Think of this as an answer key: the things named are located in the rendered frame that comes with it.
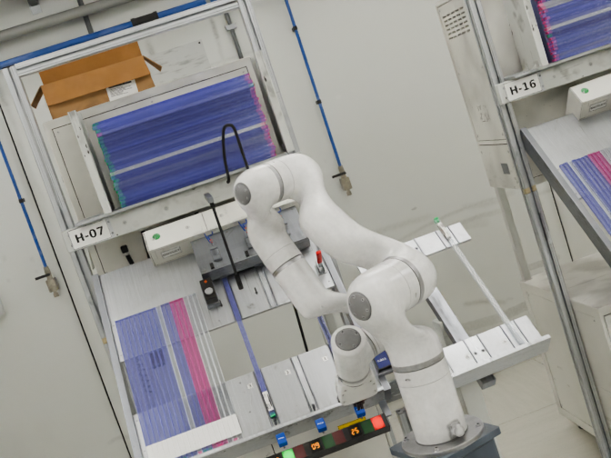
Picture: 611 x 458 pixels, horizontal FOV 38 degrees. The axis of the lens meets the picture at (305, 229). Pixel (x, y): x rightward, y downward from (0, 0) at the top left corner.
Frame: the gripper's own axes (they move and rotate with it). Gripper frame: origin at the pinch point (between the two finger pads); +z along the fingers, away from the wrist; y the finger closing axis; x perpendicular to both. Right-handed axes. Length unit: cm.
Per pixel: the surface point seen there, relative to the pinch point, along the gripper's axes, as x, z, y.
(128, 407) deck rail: 25, 4, -58
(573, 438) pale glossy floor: 12, 115, 83
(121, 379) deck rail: 34, 4, -58
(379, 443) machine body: 6.7, 45.0, 6.1
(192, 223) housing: 75, -3, -26
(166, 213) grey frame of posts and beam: 80, -5, -32
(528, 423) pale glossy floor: 31, 134, 77
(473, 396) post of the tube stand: -1.1, 19.8, 32.8
